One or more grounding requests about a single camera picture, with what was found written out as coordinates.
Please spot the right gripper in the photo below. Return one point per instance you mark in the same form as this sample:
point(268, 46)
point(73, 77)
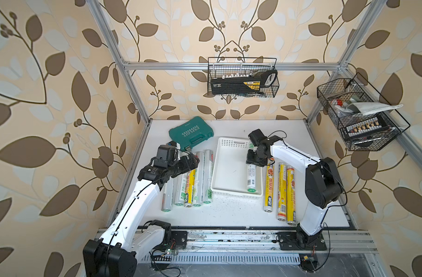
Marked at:
point(249, 158)

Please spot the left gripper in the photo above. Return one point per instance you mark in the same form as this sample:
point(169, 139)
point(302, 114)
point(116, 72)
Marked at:
point(185, 160)

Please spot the yellow wrap roll chef label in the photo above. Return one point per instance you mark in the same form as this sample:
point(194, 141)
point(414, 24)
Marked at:
point(269, 186)

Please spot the white green wrap roll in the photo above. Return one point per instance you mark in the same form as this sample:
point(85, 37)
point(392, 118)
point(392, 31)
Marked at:
point(251, 178)

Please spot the white plastic perforated basket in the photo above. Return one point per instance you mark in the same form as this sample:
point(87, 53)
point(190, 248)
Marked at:
point(230, 169)

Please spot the clear green label wrap roll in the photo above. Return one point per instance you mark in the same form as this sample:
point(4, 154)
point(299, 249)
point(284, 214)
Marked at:
point(207, 177)

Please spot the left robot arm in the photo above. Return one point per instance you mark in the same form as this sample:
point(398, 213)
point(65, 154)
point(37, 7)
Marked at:
point(117, 252)

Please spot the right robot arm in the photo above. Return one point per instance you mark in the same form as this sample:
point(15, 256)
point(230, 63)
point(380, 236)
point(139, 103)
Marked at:
point(323, 184)

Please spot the white text wrap roll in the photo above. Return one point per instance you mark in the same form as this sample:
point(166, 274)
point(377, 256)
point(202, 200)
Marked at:
point(181, 182)

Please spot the grape print wrap roll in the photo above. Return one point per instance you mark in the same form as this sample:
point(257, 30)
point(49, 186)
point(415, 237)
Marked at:
point(167, 200)

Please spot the yellow wrap roll left group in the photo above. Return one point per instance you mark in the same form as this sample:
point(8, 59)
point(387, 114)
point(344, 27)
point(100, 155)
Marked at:
point(189, 188)

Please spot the yellow PE wrap roll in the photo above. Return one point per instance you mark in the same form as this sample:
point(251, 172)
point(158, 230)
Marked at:
point(282, 193)

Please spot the yellow wrap roll rightmost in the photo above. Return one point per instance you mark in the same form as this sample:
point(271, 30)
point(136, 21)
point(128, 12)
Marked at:
point(291, 210)

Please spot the green plastic tool case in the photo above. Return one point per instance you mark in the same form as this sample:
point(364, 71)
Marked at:
point(191, 133)

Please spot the black yellow hand saw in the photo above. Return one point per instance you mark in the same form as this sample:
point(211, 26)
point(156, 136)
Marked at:
point(252, 84)

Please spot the socket bit set tray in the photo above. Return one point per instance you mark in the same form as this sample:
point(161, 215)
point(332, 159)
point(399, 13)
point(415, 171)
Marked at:
point(367, 127)

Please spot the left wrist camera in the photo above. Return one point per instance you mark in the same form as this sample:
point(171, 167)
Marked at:
point(166, 157)

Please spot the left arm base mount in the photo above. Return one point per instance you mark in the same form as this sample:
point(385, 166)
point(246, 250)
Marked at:
point(173, 240)

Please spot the black wire basket back wall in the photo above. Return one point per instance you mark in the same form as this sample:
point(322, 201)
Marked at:
point(217, 66)

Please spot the black wire basket wall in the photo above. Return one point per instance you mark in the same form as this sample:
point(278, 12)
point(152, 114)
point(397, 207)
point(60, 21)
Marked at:
point(337, 94)
point(217, 66)

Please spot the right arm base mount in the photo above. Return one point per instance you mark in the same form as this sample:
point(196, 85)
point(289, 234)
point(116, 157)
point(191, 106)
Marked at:
point(294, 241)

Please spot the black wire basket right wall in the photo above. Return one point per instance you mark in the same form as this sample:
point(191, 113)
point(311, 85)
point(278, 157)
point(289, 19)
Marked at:
point(337, 94)

